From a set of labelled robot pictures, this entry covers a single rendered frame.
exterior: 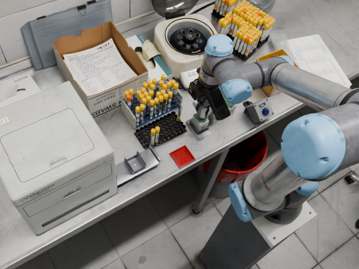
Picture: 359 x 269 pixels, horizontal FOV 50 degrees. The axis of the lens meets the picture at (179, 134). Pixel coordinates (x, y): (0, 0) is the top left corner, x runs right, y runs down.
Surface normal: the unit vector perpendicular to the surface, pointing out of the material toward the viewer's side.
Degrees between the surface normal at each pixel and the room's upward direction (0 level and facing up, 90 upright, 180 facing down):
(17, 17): 90
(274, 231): 1
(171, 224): 0
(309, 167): 83
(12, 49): 90
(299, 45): 1
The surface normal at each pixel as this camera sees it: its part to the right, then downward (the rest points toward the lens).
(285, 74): -0.74, -0.42
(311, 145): -0.90, 0.22
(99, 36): 0.54, 0.73
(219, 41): 0.11, -0.51
